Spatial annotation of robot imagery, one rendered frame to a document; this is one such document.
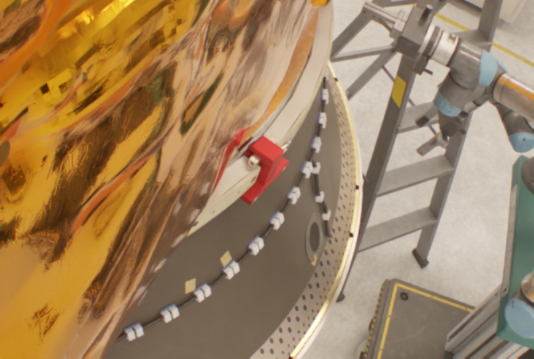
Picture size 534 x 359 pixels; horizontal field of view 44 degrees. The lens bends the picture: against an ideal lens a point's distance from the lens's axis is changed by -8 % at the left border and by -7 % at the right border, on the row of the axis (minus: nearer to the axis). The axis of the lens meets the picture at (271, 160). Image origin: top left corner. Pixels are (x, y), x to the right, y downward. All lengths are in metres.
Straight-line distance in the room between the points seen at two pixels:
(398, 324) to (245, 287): 1.47
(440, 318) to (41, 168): 2.64
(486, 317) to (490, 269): 1.02
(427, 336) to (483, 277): 0.80
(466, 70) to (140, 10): 1.22
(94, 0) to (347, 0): 4.27
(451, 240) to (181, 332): 2.41
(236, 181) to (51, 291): 0.77
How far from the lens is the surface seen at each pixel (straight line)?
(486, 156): 4.13
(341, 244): 1.88
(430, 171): 2.98
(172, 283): 1.32
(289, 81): 1.39
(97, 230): 0.54
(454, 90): 1.63
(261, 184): 1.31
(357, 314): 3.21
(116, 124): 0.48
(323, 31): 1.58
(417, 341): 2.88
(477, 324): 2.72
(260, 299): 1.55
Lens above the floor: 2.70
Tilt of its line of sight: 50 degrees down
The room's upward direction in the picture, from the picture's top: 22 degrees clockwise
